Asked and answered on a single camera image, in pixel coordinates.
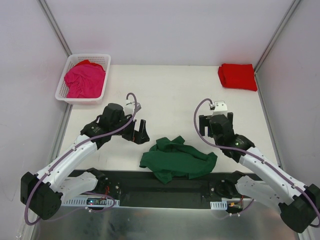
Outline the green t-shirt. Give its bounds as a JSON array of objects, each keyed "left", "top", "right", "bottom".
[{"left": 139, "top": 136, "right": 218, "bottom": 184}]

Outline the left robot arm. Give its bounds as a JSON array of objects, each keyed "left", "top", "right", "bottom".
[{"left": 20, "top": 100, "right": 150, "bottom": 226}]

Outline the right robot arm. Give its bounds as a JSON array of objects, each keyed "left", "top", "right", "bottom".
[{"left": 193, "top": 112, "right": 320, "bottom": 234}]

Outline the folded red t-shirt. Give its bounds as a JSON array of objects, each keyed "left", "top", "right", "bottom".
[{"left": 218, "top": 63, "right": 258, "bottom": 92}]

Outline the white plastic basket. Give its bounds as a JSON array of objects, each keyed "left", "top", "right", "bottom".
[{"left": 54, "top": 53, "right": 112, "bottom": 106}]

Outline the pink t-shirt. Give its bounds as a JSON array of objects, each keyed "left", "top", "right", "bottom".
[{"left": 64, "top": 59, "right": 106, "bottom": 99}]

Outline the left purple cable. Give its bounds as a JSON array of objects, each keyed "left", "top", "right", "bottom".
[{"left": 24, "top": 92, "right": 139, "bottom": 226}]

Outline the purple cable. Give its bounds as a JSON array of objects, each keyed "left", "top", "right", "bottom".
[
  {"left": 24, "top": 92, "right": 139, "bottom": 226},
  {"left": 193, "top": 98, "right": 320, "bottom": 226}
]

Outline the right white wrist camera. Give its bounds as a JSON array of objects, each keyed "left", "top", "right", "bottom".
[{"left": 209, "top": 100, "right": 228, "bottom": 116}]

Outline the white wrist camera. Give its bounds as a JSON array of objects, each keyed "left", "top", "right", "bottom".
[
  {"left": 123, "top": 99, "right": 141, "bottom": 116},
  {"left": 209, "top": 100, "right": 228, "bottom": 116}
]

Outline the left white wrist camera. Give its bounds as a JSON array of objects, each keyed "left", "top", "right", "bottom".
[{"left": 123, "top": 99, "right": 141, "bottom": 116}]

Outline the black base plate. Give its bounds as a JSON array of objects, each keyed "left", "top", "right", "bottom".
[{"left": 67, "top": 169, "right": 254, "bottom": 209}]

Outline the aluminium rail front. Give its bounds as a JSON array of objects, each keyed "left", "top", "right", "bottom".
[{"left": 31, "top": 176, "right": 301, "bottom": 201}]

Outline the right slotted cable duct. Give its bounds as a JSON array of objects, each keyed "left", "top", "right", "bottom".
[{"left": 210, "top": 200, "right": 228, "bottom": 211}]

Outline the slotted cable duct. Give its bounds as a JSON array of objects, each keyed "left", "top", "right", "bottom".
[
  {"left": 210, "top": 200, "right": 228, "bottom": 211},
  {"left": 61, "top": 196, "right": 114, "bottom": 208}
]

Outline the left slotted cable duct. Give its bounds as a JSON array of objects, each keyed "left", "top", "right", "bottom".
[{"left": 61, "top": 196, "right": 114, "bottom": 208}]

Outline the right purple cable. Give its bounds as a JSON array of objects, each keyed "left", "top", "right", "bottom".
[{"left": 193, "top": 98, "right": 320, "bottom": 226}]

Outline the right aluminium corner post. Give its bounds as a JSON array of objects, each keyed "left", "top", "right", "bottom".
[{"left": 253, "top": 0, "right": 303, "bottom": 73}]

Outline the aluminium corner post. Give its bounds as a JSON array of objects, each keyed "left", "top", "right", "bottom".
[
  {"left": 37, "top": 0, "right": 72, "bottom": 57},
  {"left": 253, "top": 0, "right": 303, "bottom": 73}
]

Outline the left aluminium corner post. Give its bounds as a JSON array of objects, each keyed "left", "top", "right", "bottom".
[{"left": 37, "top": 0, "right": 72, "bottom": 57}]

